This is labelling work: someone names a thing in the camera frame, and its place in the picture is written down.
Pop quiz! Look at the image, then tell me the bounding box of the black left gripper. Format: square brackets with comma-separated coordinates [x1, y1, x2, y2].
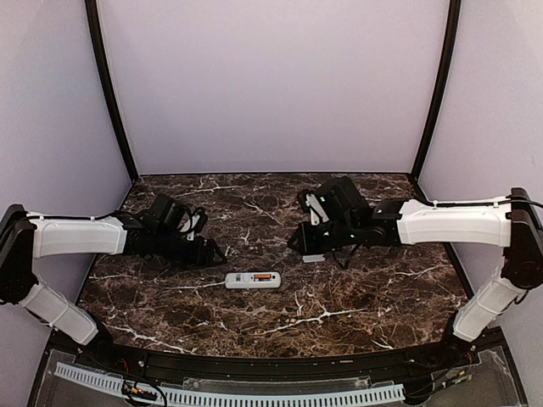
[154, 228, 227, 271]

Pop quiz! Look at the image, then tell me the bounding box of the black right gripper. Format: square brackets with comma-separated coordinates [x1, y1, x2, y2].
[288, 217, 359, 255]

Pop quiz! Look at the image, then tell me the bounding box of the white battery cover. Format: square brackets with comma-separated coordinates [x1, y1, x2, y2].
[302, 254, 326, 264]

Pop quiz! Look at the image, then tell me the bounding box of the white remote control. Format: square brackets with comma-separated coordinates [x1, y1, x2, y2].
[225, 272, 282, 289]

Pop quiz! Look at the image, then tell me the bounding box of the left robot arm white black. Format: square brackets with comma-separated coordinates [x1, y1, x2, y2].
[1, 194, 227, 370]

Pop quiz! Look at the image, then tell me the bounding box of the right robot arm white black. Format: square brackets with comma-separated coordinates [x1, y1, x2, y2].
[288, 176, 542, 368]

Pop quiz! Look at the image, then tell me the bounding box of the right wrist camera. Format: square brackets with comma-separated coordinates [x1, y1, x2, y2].
[297, 190, 329, 226]

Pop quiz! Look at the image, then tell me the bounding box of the black front table rail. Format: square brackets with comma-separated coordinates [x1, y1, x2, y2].
[67, 338, 480, 385]

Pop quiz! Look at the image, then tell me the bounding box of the white slotted cable duct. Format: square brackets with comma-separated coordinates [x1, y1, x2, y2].
[53, 362, 405, 406]

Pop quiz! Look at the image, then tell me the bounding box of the black right frame post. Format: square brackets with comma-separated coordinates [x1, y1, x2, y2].
[410, 0, 462, 183]

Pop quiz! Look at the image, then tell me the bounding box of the black frame post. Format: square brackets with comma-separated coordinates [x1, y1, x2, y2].
[410, 0, 462, 183]
[84, 0, 139, 183]

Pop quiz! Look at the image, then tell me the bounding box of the black left frame post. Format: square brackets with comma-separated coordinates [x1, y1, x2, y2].
[84, 0, 139, 183]

